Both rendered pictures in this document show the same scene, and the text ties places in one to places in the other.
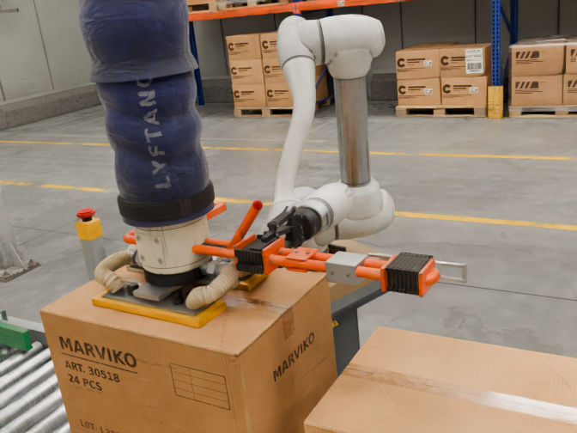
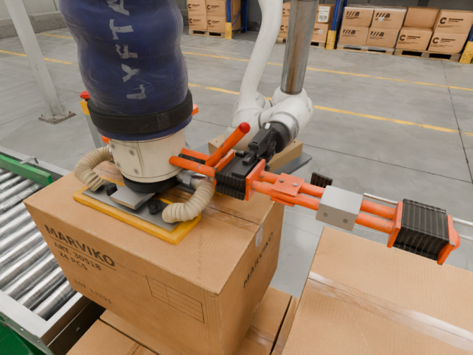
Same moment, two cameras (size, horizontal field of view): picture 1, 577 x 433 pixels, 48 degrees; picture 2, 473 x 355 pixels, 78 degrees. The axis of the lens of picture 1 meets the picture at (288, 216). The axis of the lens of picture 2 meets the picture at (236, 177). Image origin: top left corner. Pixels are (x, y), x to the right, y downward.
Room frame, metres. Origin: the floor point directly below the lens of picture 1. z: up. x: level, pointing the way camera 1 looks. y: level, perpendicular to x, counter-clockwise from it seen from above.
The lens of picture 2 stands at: (0.81, 0.12, 1.56)
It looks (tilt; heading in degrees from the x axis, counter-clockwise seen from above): 36 degrees down; 355
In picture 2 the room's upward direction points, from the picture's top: straight up
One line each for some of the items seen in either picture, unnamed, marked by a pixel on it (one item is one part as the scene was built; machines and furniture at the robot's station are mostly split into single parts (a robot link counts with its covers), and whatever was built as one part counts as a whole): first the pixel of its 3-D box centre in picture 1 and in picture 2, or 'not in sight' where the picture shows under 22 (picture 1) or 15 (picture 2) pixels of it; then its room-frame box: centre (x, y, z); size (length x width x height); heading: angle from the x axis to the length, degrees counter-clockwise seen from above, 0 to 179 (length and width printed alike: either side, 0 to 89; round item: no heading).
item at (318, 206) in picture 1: (312, 218); (279, 131); (1.52, -0.06, 1.20); 0.09 x 0.06 x 0.09; 59
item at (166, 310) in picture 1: (155, 297); (133, 201); (1.39, 0.33, 1.09); 0.34 x 0.10 x 0.05; 57
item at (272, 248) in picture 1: (259, 253); (239, 175); (1.33, 0.07, 1.20); 0.10 x 0.08 x 0.06; 147
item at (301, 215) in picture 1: (298, 228); (269, 143); (1.46, -0.02, 1.20); 0.09 x 0.07 x 0.08; 149
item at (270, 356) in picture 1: (196, 361); (169, 239); (1.46, 0.28, 0.87); 0.60 x 0.40 x 0.40; 58
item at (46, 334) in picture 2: not in sight; (119, 261); (1.62, 0.54, 0.58); 0.70 x 0.03 x 0.06; 148
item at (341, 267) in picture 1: (347, 268); (338, 207); (1.21, -0.11, 1.19); 0.07 x 0.07 x 0.04; 57
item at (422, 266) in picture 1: (408, 275); (419, 231); (1.13, -0.22, 1.20); 0.08 x 0.07 x 0.05; 57
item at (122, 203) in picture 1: (167, 196); (143, 103); (1.47, 0.28, 1.31); 0.23 x 0.23 x 0.04
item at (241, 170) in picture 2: (264, 244); (244, 166); (1.33, 0.06, 1.22); 0.07 x 0.03 x 0.01; 149
